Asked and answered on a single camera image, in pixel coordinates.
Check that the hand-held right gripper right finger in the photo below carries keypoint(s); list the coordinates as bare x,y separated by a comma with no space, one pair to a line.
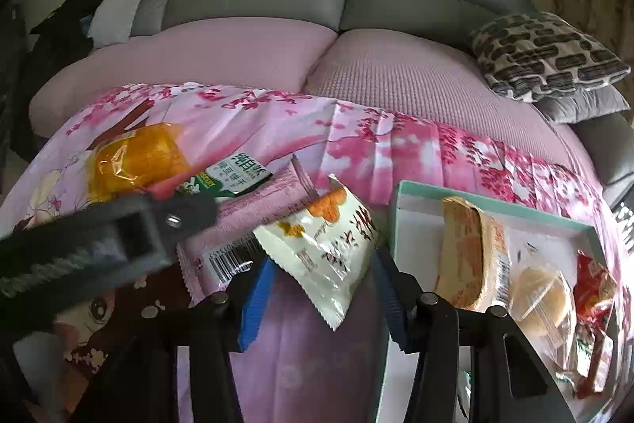
391,304

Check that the green white biscuit packet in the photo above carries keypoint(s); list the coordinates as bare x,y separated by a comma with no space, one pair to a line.
237,175

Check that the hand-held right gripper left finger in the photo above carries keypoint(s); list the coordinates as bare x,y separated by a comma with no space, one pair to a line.
255,304

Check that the pink printed blanket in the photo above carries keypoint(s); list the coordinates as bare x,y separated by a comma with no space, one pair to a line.
396,145

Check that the dark cloth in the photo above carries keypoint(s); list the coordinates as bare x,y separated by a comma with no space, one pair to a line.
64,26

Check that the clear pastry pack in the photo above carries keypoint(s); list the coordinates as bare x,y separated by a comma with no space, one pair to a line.
537,299

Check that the white orange print snack packet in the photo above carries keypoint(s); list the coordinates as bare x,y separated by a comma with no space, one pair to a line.
327,249

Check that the white cushion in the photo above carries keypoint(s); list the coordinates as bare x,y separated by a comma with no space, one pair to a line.
119,6

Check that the red packet with white label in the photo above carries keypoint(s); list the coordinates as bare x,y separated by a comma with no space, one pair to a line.
597,358

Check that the orange jelly packet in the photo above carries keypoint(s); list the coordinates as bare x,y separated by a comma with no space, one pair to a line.
138,160

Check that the black white patterned cloth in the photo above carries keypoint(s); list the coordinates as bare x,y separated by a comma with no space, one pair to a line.
624,220

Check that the black patterned pillow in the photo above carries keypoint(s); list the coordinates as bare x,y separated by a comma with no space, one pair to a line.
545,51

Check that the yellow pudding cup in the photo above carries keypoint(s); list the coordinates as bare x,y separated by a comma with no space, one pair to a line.
465,254

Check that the red flower print snack packet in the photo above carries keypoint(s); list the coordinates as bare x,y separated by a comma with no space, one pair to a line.
594,289

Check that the grey pillow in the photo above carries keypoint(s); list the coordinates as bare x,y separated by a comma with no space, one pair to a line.
584,106

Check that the teal cardboard box tray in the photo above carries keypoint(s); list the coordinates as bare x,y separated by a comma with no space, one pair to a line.
421,227

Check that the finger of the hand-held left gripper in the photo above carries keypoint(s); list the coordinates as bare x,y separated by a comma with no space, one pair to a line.
124,229

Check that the pink wafer packet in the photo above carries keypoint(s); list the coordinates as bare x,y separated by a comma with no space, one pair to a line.
237,225

